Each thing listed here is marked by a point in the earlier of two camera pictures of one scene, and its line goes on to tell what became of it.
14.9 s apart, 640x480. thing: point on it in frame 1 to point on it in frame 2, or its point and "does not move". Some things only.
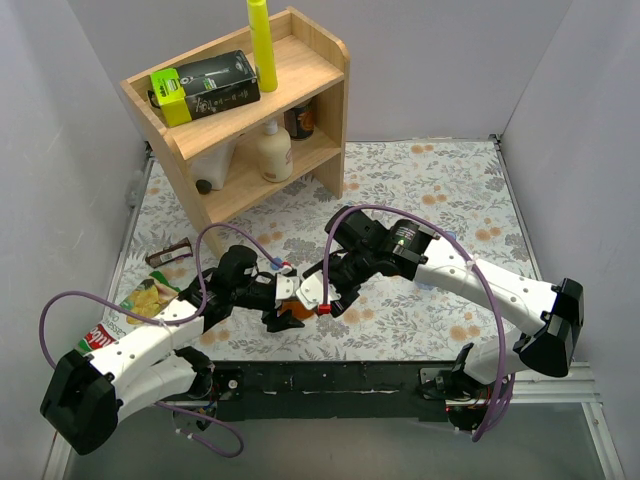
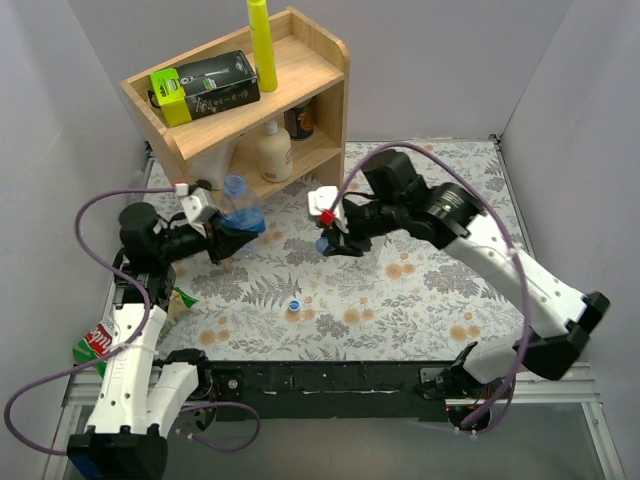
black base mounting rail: [352, 390] does not move
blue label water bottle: [425, 285] to [241, 212]
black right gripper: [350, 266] to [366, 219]
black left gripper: [270, 304] to [215, 240]
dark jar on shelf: [300, 120] does not move
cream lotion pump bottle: [275, 153] does not move
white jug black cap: [209, 167] does not move
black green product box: [203, 87] does not move
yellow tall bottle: [263, 51] does not move
